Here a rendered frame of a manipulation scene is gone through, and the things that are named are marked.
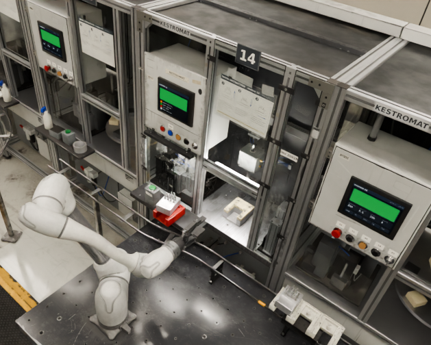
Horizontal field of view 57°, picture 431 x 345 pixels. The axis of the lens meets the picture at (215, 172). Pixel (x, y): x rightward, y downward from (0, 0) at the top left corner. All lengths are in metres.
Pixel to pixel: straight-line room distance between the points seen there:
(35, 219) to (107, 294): 0.55
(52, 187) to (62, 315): 0.80
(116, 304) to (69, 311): 0.37
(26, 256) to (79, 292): 1.23
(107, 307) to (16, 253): 1.67
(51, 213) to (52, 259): 1.75
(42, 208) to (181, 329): 0.99
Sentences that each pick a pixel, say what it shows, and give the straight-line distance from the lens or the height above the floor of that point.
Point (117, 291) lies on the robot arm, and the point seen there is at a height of 0.95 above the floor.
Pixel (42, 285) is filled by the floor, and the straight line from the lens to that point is 3.39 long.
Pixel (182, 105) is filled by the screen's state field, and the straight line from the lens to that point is 2.08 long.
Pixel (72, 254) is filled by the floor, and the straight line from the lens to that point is 3.52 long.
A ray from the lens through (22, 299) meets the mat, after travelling 3.34.
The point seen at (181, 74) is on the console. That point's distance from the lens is 2.04.
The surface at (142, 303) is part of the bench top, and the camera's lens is 2.36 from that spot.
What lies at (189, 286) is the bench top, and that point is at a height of 0.68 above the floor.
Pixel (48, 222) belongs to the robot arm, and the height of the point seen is 1.42.
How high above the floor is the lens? 2.67
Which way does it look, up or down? 39 degrees down
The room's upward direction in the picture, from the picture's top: 7 degrees clockwise
